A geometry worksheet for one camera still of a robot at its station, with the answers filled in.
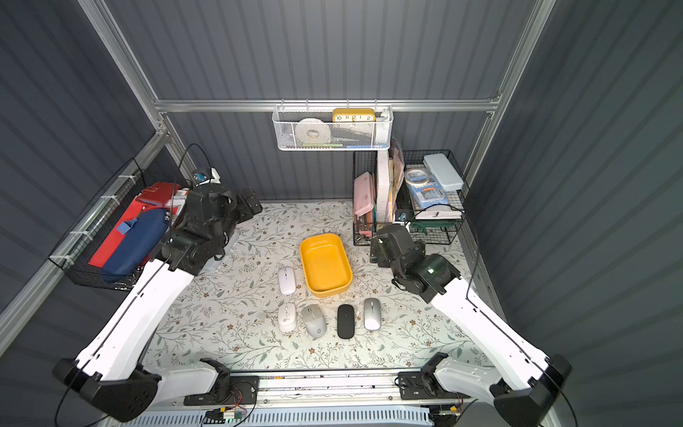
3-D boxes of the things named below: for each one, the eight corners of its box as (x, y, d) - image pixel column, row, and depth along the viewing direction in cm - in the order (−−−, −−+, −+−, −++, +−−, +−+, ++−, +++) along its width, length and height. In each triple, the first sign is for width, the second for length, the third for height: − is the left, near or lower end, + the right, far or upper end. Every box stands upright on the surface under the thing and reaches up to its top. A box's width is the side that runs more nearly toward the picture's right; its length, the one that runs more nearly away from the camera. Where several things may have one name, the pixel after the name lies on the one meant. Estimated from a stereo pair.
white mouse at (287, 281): (280, 295, 94) (279, 293, 92) (279, 270, 100) (278, 267, 99) (296, 292, 95) (295, 290, 93) (294, 267, 101) (293, 264, 99)
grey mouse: (309, 342, 84) (308, 339, 81) (300, 312, 90) (299, 308, 87) (329, 334, 85) (328, 330, 83) (319, 305, 92) (318, 301, 89)
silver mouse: (363, 331, 86) (364, 329, 84) (362, 300, 93) (362, 297, 91) (382, 331, 86) (383, 329, 84) (380, 299, 93) (380, 297, 91)
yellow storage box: (308, 303, 92) (305, 296, 87) (300, 246, 108) (297, 236, 103) (355, 293, 94) (356, 285, 90) (341, 238, 110) (340, 229, 106)
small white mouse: (279, 334, 85) (278, 331, 83) (280, 306, 91) (278, 303, 89) (296, 331, 86) (294, 329, 84) (295, 304, 92) (294, 301, 90)
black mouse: (337, 338, 84) (336, 336, 83) (337, 307, 91) (337, 304, 89) (354, 338, 84) (354, 336, 83) (354, 307, 91) (354, 304, 89)
